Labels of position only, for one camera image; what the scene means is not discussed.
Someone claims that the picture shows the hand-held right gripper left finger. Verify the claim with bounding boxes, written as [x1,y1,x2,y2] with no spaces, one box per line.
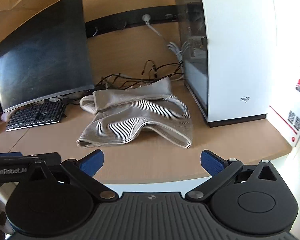
[17,149,119,202]

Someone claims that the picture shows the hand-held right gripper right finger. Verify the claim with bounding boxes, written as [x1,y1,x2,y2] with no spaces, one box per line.
[185,150,287,202]

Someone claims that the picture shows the beige striped knit garment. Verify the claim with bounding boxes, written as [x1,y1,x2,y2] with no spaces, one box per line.
[76,77,193,149]

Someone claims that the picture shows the black keyboard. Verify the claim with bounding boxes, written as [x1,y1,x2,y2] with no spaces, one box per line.
[5,99,67,132]

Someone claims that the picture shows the white box with red print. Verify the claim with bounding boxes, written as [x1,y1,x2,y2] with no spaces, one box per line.
[268,17,300,149]

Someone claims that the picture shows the black curved monitor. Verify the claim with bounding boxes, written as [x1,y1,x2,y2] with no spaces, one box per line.
[0,0,95,113]

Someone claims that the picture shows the white glass-sided computer case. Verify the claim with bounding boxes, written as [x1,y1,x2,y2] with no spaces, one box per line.
[174,0,278,128]

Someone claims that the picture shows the bundle of black cables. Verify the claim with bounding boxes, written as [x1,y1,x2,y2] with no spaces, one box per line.
[94,60,185,90]

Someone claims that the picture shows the black cable channel strip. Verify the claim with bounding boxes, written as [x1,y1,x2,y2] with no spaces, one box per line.
[85,5,178,38]

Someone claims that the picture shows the white power cable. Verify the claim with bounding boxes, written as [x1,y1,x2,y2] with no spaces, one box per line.
[142,14,190,63]

